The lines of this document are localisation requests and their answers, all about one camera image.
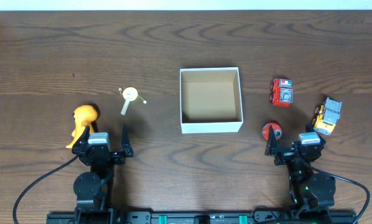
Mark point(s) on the yellow wooden rattle drum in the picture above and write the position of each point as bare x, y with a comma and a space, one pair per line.
129, 94

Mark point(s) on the red toy fire truck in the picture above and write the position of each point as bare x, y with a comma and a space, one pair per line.
281, 92

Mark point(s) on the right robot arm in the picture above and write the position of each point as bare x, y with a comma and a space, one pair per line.
312, 192

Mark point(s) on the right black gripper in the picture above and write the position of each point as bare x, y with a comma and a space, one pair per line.
285, 154

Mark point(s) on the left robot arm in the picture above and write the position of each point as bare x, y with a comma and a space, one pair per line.
93, 189

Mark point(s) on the yellow grey toy dump truck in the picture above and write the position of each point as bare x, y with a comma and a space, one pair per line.
326, 116

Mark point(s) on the orange toy ball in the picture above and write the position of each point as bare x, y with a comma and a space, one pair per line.
276, 128

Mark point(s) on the white cardboard box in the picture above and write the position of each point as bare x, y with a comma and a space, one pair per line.
210, 100

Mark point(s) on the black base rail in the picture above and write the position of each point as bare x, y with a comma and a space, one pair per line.
256, 216

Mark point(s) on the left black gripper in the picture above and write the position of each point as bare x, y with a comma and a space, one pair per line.
103, 154

